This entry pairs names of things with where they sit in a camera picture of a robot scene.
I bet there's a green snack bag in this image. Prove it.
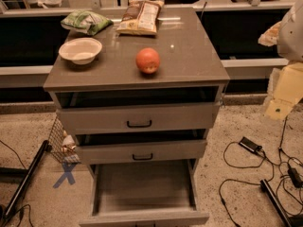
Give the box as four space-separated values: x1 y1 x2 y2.
61 10 114 36

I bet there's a grey drawer cabinet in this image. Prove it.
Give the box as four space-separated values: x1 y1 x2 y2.
45 9 229 165

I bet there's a grey drawer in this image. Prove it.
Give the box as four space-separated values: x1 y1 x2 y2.
57 103 220 135
76 140 206 165
79 159 210 227

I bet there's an orange-red apple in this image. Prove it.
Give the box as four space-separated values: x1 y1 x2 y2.
135 47 160 74

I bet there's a blue tape cross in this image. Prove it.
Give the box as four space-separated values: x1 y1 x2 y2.
53 163 76 188

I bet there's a black bar left floor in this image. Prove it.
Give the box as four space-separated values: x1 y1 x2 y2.
1 140 49 222

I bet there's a top grey drawer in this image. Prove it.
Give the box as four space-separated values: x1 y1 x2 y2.
57 103 220 135

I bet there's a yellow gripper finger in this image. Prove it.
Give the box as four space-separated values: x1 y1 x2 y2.
264 62 303 120

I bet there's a black floor cable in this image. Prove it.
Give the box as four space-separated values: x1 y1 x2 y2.
218 141 276 227

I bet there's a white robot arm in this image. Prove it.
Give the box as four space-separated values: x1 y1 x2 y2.
264 0 303 120

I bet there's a black power adapter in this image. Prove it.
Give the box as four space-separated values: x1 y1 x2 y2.
288 167 303 188
239 137 262 154

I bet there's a black bar right floor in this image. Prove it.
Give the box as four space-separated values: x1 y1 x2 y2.
260 180 303 227

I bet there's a wire mesh basket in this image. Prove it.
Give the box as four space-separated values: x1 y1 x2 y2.
48 118 80 164

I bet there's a white paper bowl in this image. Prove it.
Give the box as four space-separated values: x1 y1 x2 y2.
59 38 102 65

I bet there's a brown and white chip bag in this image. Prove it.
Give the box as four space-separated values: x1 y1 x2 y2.
116 0 164 36

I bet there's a bottom grey drawer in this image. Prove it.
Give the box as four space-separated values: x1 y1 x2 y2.
79 159 210 227

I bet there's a middle grey drawer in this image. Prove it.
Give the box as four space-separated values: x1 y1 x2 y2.
76 140 206 165

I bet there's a black bar floor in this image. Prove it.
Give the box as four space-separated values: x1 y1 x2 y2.
260 180 303 227
1 140 49 222

